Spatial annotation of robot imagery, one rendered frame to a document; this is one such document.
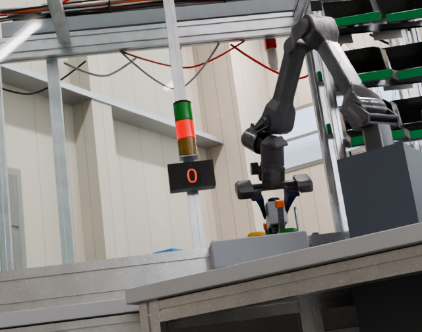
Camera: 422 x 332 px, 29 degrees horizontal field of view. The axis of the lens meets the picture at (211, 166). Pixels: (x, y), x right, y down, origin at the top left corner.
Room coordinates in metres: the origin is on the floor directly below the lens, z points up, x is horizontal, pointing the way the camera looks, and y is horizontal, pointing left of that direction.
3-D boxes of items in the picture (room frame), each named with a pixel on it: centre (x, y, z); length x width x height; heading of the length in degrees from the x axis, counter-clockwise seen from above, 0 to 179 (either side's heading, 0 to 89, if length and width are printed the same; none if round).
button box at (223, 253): (1.79, -0.08, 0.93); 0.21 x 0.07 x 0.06; 95
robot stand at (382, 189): (1.61, -0.34, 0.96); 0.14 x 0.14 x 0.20; 59
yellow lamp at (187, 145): (2.11, 0.06, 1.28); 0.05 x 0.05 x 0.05
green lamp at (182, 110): (2.11, 0.06, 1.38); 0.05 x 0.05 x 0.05
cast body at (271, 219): (2.02, -0.14, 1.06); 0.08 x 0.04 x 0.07; 5
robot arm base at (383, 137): (1.61, -0.34, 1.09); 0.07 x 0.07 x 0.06; 59
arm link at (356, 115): (1.61, -0.34, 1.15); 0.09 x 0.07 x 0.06; 122
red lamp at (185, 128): (2.11, 0.06, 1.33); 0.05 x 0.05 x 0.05
